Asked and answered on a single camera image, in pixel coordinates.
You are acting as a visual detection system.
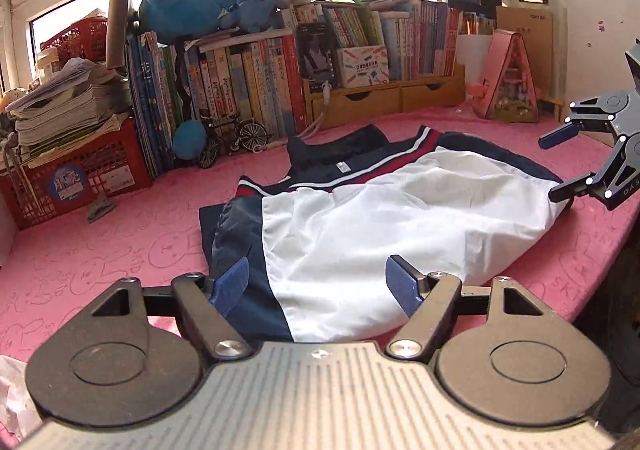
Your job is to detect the brown flat board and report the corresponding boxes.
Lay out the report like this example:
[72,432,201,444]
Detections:
[105,0,133,71]

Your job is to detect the navy and white jacket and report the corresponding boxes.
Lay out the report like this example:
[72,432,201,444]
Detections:
[199,124,569,344]

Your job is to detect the black strap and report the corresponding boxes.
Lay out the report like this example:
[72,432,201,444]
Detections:
[171,41,194,124]

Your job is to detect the black miniature bicycle model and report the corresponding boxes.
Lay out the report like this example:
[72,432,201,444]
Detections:
[196,111,269,171]

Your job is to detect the brown cardboard box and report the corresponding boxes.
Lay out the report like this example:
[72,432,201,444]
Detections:
[494,4,557,99]

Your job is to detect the red plastic crate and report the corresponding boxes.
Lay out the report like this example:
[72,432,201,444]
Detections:
[0,116,154,232]

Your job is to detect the white charging cable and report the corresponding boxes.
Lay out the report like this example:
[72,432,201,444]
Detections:
[299,80,334,139]

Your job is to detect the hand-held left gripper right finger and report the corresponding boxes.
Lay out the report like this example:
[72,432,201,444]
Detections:
[385,254,544,362]

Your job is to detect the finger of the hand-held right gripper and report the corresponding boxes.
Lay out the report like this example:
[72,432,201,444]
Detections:
[538,121,584,152]
[546,172,599,204]

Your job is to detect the row of thick colourful books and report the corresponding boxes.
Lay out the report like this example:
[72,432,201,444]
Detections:
[185,26,309,142]

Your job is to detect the black smartphone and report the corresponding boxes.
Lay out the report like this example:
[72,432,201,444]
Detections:
[296,21,337,84]

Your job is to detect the pink triangular toy house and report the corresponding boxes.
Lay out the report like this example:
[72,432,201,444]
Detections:
[464,28,542,124]

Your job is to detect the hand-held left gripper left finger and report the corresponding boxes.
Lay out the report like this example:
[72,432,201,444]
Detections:
[89,256,254,363]

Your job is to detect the row of tall blue books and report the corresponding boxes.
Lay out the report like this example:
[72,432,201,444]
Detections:
[124,31,187,179]

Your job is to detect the wooden drawer organizer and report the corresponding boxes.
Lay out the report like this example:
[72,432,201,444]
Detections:
[301,64,467,129]

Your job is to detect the stack of paper workbooks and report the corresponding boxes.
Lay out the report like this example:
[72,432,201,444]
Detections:
[4,56,134,169]

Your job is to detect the blue plush ball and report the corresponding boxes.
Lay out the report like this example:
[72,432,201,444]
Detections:
[171,119,208,162]

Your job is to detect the red plastic basket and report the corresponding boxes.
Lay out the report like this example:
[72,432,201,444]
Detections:
[39,16,109,64]

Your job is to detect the small grey fabric pouch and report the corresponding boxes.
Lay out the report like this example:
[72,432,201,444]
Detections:
[85,194,119,224]

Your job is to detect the white pencil-print box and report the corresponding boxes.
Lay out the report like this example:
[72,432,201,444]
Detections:
[335,44,391,91]

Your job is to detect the clear plastic bag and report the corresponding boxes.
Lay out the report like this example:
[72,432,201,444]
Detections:
[0,354,42,442]

